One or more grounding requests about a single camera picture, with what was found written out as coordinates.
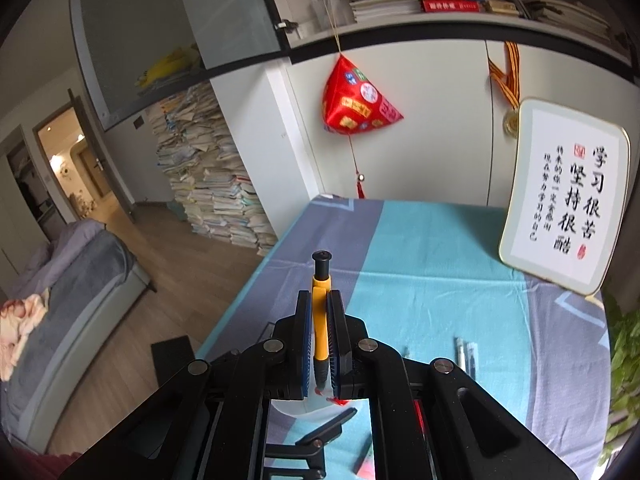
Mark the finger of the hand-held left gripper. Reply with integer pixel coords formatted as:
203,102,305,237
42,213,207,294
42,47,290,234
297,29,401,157
265,407,359,480

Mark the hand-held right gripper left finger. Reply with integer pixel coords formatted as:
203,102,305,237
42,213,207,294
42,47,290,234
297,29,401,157
60,290,314,480

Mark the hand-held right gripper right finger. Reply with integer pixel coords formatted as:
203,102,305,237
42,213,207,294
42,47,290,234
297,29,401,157
327,290,576,480

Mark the yellow black pen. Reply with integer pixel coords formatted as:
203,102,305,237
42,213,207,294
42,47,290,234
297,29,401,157
311,250,334,391

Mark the clear white pen holder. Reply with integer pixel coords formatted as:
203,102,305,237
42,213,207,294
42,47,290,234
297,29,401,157
270,385,354,417

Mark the black chair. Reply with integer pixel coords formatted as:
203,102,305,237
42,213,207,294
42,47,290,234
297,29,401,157
151,335,211,396

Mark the blue teal tablecloth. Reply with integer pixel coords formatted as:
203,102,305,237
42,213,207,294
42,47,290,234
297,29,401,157
192,195,614,480

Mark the tall pile of books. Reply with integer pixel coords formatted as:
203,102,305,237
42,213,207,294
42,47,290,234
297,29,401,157
147,80,279,259

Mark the grey bed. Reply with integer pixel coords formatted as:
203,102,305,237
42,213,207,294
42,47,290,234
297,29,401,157
0,217,157,454

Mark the red pyramid hanging ornament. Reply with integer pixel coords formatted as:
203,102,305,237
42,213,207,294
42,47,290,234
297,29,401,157
320,0,405,201

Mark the person's maroon clothing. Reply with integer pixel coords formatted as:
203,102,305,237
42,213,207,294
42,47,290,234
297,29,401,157
30,452,84,480

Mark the framed calligraphy sign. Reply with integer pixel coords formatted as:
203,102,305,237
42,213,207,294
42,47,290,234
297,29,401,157
497,97,632,297

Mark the pink cloth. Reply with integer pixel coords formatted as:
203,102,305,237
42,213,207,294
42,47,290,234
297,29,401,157
0,294,49,381

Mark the gold medal with striped ribbon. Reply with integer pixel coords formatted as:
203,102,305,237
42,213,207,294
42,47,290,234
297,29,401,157
487,41,524,137

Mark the green plant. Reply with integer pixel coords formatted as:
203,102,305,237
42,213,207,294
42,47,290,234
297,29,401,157
602,292,640,471

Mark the yellow plush toy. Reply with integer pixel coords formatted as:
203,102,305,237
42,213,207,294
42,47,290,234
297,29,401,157
135,45,201,89

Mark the metal cabinet hinge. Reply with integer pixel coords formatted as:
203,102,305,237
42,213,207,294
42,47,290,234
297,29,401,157
274,18,305,40

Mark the clear acrylic container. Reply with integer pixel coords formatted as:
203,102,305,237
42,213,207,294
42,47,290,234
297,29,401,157
309,0,351,29

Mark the glass cabinet door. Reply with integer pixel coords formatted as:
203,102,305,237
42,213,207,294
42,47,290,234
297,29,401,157
70,0,294,134

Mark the beige book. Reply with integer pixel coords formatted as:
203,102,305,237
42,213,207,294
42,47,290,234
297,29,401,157
482,0,526,17

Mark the stack of worn books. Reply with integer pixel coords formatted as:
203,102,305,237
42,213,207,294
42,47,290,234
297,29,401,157
522,0,614,44

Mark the white wall shelf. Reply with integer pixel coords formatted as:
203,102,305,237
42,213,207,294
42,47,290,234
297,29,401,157
260,0,634,62

